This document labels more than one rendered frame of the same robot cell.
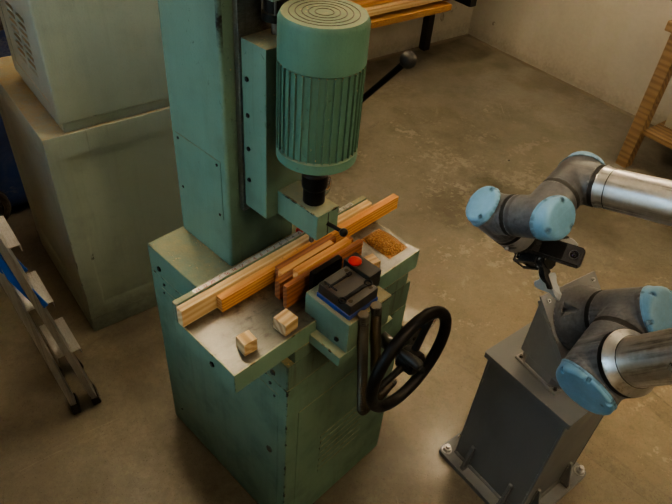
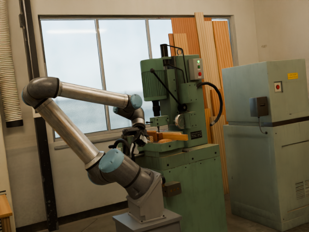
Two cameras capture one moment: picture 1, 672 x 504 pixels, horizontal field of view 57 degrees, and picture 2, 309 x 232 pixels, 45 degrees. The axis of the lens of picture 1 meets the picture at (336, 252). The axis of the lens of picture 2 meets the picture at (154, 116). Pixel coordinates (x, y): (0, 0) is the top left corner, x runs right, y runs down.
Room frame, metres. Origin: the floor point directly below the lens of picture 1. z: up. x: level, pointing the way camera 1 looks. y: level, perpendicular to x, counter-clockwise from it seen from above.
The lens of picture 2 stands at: (1.77, -2.73, 1.25)
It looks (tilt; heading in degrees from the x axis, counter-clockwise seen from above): 3 degrees down; 103
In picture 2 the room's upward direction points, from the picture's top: 6 degrees counter-clockwise
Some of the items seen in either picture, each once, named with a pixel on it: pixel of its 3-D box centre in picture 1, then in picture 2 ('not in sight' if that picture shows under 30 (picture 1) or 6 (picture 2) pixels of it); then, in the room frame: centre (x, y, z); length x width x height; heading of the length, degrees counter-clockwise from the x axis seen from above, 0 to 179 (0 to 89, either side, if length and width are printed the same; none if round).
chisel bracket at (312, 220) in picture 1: (307, 211); (160, 122); (1.17, 0.08, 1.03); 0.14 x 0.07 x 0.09; 49
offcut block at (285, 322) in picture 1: (285, 322); not in sight; (0.92, 0.09, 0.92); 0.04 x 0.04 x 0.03; 52
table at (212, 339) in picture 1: (320, 301); (143, 144); (1.04, 0.03, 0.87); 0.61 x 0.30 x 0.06; 139
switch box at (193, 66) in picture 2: not in sight; (196, 69); (1.47, 0.21, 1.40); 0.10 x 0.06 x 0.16; 49
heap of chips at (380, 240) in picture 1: (384, 240); (164, 140); (1.23, -0.12, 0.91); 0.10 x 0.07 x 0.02; 49
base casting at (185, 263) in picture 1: (277, 273); (174, 154); (1.24, 0.15, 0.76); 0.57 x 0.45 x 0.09; 49
